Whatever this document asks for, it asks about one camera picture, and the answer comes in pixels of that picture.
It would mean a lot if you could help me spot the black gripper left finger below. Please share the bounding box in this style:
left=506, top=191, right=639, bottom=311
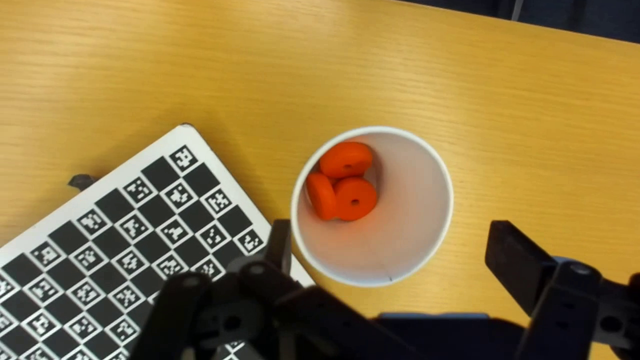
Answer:
left=126, top=217, right=429, bottom=360

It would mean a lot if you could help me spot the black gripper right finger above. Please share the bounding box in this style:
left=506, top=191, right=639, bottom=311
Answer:
left=482, top=217, right=640, bottom=360

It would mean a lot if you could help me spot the black white calibration board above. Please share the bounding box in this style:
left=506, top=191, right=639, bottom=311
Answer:
left=0, top=122, right=316, bottom=360

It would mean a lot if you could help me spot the dark grey board foot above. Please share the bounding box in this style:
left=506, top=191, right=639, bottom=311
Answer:
left=66, top=172, right=100, bottom=191

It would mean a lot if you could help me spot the white paper cup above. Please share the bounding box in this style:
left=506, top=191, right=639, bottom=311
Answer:
left=291, top=123, right=457, bottom=290

